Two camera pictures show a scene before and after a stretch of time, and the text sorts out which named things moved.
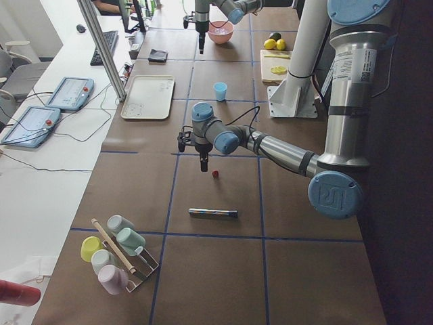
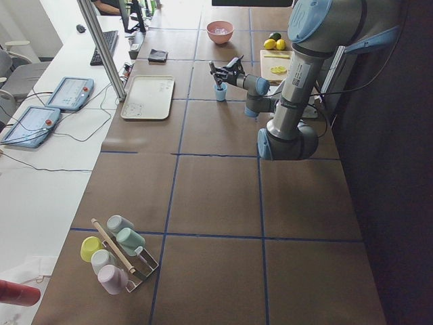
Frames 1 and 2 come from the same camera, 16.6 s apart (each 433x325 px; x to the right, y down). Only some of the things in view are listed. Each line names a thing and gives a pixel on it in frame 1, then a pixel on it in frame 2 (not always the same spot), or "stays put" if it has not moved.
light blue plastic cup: [220, 89] stays put
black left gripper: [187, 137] -> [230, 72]
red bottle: [19, 294] stays put
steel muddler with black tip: [214, 212] -> [218, 81]
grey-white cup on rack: [116, 223] stays put
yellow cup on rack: [88, 246] stays put
